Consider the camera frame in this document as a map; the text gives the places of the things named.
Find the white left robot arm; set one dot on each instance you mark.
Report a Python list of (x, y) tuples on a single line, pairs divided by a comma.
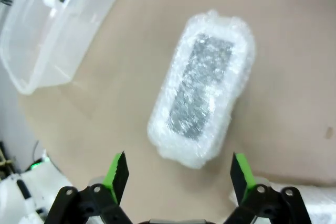
[(15, 203)]

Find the large bubble-wrapped clock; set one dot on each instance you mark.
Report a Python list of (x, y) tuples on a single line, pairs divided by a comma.
[(302, 205)]

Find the clear plastic container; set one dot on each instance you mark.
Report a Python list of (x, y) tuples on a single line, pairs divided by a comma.
[(39, 58)]

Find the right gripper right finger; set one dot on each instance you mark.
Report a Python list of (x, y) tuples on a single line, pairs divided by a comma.
[(246, 195)]

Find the small bubble-wrapped clock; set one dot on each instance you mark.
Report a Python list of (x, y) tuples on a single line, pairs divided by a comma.
[(202, 90)]

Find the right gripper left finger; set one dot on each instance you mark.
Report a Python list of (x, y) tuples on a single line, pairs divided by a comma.
[(105, 195)]

